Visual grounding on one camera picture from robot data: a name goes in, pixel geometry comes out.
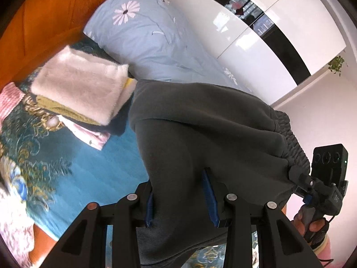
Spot stack of folded clothes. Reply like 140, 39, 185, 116
30, 46, 130, 126

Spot pink knitted cloth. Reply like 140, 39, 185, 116
0, 82, 26, 121

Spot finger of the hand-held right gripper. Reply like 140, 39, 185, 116
295, 186, 315, 205
288, 164, 318, 191

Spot person's right forearm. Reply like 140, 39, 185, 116
312, 229, 334, 263

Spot dark navy folded cloth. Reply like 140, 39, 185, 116
58, 98, 135, 136

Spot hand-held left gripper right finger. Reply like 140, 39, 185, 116
201, 168, 316, 268

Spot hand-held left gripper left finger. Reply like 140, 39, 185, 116
39, 181, 156, 268

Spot olive folded cloth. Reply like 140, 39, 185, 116
35, 95, 101, 125

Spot person's right hand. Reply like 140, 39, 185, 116
291, 209, 326, 241

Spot white glossy wardrobe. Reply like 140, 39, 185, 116
163, 0, 348, 104

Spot light blue floral pillow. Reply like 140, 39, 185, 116
83, 0, 252, 93

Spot pink white folded cloth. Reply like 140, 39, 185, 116
60, 116, 111, 150

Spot small green hanging plant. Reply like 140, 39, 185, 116
327, 56, 347, 76

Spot blue patterned bed sheet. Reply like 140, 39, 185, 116
0, 67, 260, 268

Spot dark grey pants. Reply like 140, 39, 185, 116
128, 79, 311, 268

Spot dark green folded cloth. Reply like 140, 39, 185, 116
68, 38, 124, 66

